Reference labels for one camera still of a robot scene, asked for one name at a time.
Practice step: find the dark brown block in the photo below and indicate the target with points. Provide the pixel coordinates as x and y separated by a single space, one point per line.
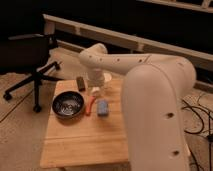
80 84

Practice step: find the dark metal bowl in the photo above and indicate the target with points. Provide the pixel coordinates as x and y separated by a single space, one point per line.
68 104

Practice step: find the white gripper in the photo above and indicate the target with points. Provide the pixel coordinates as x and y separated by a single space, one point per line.
95 77

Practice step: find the orange red pepper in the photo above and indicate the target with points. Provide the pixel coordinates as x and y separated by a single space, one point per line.
89 105

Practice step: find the black office chair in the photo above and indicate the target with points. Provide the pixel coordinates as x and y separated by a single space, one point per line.
27 55

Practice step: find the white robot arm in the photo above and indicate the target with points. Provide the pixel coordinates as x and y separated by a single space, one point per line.
151 94

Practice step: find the white shelf frame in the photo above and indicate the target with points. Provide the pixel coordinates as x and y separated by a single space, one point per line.
173 27

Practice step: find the blue sponge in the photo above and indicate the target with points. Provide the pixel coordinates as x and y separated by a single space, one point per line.
102 108

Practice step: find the white small bottle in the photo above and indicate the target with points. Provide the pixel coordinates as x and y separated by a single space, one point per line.
95 91

